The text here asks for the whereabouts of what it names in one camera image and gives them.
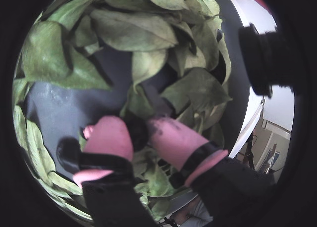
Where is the gripper finger with pink tip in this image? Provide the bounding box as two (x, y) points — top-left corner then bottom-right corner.
(56, 115), (160, 227)
(145, 116), (277, 227)

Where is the dark grey round bowl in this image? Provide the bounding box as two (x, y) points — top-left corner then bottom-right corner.
(11, 0), (251, 222)

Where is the green leaves pile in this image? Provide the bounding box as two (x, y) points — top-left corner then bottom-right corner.
(12, 0), (234, 221)

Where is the white paper sheet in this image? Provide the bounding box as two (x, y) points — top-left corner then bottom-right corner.
(226, 0), (278, 38)

